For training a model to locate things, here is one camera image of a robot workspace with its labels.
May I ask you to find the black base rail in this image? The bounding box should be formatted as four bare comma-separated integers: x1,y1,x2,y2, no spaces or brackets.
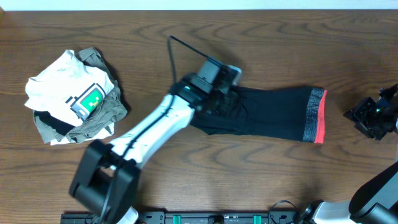
60,210,299,224

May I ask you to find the olive green garment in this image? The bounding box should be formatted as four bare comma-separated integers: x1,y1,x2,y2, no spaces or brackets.
39,47,127,145

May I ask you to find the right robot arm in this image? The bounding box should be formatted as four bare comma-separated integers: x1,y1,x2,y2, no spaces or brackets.
293,85,397,224

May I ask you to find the black leggings grey waistband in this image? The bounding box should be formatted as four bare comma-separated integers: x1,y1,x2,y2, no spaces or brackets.
190,86,327,144

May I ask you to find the black garment under shirt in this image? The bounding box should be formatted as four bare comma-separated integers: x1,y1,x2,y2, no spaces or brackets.
34,111,74,136

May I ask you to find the white printed t-shirt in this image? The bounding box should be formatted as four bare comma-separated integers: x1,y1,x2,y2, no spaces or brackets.
25,50,114,126

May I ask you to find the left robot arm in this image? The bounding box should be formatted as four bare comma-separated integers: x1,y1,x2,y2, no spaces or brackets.
69,72,241,223

